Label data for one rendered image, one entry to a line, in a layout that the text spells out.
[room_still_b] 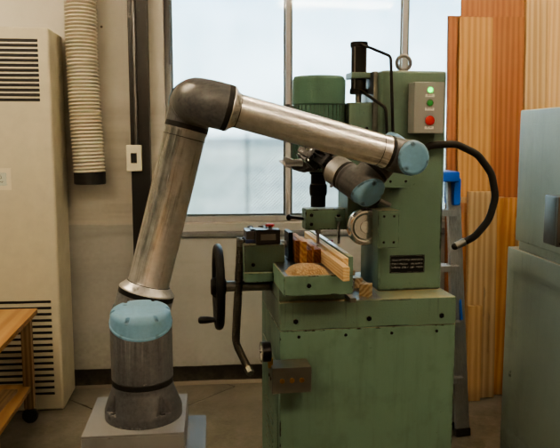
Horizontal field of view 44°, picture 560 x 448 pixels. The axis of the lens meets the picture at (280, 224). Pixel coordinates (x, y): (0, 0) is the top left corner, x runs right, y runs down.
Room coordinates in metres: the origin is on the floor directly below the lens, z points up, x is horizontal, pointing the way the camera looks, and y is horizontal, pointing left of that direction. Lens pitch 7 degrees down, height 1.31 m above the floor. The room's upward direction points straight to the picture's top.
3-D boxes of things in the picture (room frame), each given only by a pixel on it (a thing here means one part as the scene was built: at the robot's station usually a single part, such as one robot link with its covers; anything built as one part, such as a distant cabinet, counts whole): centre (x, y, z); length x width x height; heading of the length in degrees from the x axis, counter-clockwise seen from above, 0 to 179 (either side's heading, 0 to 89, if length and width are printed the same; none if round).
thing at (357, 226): (2.21, -0.28, 1.02); 0.12 x 0.03 x 0.12; 99
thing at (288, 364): (2.04, -0.03, 0.58); 0.12 x 0.08 x 0.08; 99
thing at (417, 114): (2.23, -0.47, 1.40); 0.10 x 0.06 x 0.16; 99
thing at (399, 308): (2.34, -0.25, 0.76); 0.57 x 0.45 x 0.09; 99
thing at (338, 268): (2.20, -0.15, 0.92); 0.55 x 0.02 x 0.04; 9
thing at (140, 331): (1.65, 0.34, 0.81); 0.17 x 0.15 x 0.18; 14
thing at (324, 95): (2.32, -0.13, 1.35); 0.18 x 0.18 x 0.31
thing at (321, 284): (2.30, -0.02, 0.87); 0.61 x 0.30 x 0.06; 9
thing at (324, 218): (2.32, -0.15, 1.03); 0.14 x 0.07 x 0.09; 99
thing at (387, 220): (2.19, -0.34, 1.02); 0.09 x 0.07 x 0.12; 9
